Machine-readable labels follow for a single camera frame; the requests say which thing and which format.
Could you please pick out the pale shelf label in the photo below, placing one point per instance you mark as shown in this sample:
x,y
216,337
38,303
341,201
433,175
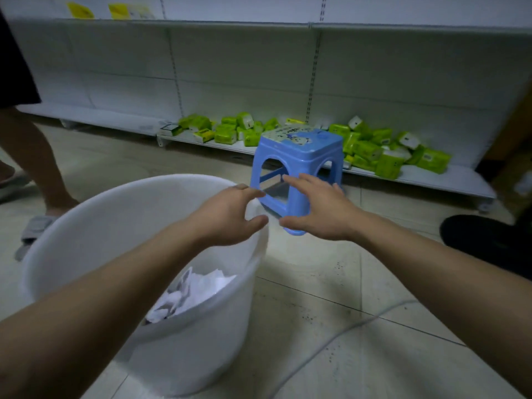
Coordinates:
x,y
141,12

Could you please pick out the white metal shelf unit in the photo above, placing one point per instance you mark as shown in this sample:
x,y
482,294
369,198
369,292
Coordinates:
x,y
249,66

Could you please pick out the person's right middle finger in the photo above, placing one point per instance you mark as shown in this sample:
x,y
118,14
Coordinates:
x,y
315,180

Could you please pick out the person's left thumb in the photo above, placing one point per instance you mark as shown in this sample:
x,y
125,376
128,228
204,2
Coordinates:
x,y
257,225

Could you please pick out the person's right forearm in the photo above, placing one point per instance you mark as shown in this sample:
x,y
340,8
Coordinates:
x,y
449,282

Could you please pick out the yellow shelf label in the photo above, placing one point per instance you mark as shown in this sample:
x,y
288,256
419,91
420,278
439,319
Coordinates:
x,y
80,11
119,11

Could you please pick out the person's right thumb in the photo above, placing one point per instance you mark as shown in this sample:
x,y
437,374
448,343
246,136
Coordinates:
x,y
293,223

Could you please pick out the person's left forearm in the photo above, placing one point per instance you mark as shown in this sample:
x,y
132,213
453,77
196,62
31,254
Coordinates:
x,y
95,311

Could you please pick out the grey slipper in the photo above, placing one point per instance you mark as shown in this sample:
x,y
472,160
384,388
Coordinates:
x,y
12,182
35,230

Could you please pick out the person's right hand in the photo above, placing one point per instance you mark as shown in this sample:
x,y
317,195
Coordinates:
x,y
330,216

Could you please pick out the white plastic bucket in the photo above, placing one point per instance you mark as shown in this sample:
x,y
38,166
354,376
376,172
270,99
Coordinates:
x,y
199,344

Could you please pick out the person's left hand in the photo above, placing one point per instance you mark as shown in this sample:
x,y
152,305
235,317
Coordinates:
x,y
224,218

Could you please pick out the small white and black box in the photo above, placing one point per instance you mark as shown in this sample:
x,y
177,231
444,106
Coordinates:
x,y
170,129

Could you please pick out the pile of green tissue packets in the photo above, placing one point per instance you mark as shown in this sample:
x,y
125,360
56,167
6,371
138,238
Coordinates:
x,y
388,155

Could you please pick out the blue plastic stool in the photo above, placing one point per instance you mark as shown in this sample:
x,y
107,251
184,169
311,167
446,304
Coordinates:
x,y
301,147

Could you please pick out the black bag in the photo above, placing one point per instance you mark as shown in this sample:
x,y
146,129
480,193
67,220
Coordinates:
x,y
486,240

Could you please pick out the crumpled white paper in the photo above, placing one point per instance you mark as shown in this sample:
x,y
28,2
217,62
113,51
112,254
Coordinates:
x,y
195,292

